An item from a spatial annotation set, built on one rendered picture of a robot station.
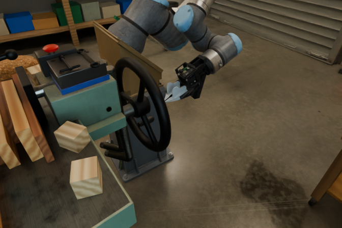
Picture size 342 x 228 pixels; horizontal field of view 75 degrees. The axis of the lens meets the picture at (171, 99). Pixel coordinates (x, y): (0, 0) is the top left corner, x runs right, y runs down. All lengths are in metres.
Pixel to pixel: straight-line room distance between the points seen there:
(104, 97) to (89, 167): 0.19
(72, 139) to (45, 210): 0.11
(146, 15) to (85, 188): 0.85
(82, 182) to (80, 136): 0.10
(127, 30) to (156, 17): 0.15
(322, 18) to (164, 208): 2.66
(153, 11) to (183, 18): 0.24
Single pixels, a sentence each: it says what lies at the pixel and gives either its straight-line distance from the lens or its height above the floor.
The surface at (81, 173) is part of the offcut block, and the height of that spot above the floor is 0.94.
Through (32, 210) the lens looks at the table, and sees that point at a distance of 0.40.
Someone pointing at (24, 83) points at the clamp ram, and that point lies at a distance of 0.48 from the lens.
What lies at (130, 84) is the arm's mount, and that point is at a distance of 1.10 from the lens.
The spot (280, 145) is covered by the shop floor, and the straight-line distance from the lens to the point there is 1.81.
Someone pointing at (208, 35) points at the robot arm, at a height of 0.88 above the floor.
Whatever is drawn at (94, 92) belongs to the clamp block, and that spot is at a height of 0.95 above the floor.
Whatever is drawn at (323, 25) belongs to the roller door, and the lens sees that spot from 3.19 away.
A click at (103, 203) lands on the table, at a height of 0.90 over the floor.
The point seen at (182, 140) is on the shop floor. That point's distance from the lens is 1.67.
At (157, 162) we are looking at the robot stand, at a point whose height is 0.02.
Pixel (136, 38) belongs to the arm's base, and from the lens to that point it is 1.06.
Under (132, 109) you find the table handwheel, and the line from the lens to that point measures 0.63.
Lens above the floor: 1.21
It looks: 36 degrees down
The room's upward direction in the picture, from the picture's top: straight up
